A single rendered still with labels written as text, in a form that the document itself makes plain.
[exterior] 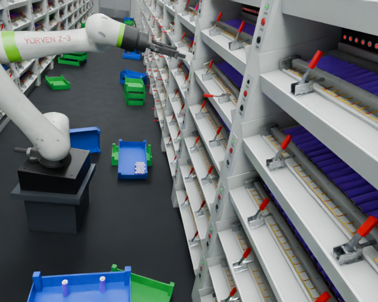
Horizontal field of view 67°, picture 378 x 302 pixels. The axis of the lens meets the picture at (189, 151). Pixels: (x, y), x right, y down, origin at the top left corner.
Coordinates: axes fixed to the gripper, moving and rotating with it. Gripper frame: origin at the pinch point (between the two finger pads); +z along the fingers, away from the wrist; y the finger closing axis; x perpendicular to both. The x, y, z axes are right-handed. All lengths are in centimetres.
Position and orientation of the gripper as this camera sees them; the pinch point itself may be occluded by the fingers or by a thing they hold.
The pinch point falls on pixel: (184, 55)
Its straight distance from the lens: 127.9
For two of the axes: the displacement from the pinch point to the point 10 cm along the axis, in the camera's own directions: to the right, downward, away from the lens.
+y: 1.9, 5.1, -8.4
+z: 9.3, 1.8, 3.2
